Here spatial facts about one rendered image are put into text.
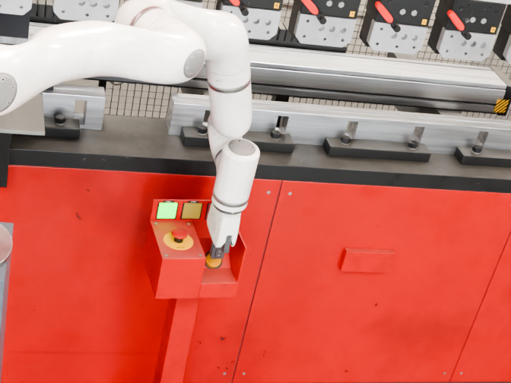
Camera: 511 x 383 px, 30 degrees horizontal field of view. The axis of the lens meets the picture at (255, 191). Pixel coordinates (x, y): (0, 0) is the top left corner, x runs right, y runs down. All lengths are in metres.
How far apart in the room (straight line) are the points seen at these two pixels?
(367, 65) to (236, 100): 1.01
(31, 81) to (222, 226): 0.75
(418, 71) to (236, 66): 1.16
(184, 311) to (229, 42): 0.79
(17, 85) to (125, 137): 0.94
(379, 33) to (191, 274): 0.79
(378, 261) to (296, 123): 0.48
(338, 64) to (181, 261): 0.93
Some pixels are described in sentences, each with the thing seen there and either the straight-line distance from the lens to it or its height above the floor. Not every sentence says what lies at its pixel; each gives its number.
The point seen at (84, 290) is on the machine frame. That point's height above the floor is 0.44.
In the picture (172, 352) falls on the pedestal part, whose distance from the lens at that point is 2.48.
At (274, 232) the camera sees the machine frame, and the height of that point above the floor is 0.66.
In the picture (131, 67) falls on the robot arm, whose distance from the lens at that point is 1.73.
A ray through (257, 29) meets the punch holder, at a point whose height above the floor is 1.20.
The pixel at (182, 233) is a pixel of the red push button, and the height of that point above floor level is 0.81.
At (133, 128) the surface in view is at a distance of 2.52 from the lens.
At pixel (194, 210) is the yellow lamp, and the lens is 2.34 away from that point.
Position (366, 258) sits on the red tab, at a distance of 2.72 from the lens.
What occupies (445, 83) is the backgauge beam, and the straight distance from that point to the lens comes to 3.00.
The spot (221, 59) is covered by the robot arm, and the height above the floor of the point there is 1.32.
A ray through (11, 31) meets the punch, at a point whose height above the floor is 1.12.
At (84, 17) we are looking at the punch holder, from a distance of 2.33.
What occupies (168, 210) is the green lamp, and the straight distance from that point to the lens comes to 2.32.
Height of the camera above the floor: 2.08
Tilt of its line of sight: 31 degrees down
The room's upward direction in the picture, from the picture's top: 13 degrees clockwise
